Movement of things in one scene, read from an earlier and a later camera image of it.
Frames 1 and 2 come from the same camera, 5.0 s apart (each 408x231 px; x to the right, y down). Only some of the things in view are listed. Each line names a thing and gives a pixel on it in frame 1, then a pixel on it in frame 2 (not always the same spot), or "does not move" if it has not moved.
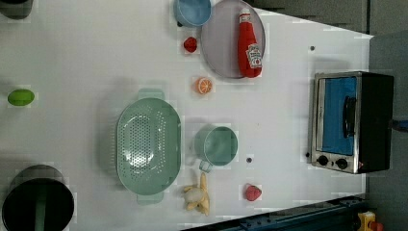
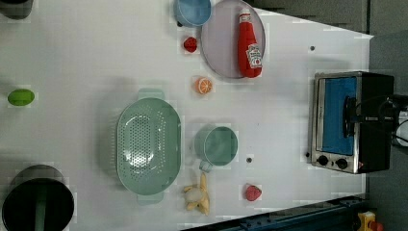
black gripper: [400, 125] -> [389, 111]
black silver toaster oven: [352, 121] does not move
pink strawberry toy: [252, 192] does not move
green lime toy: [20, 97] does not move
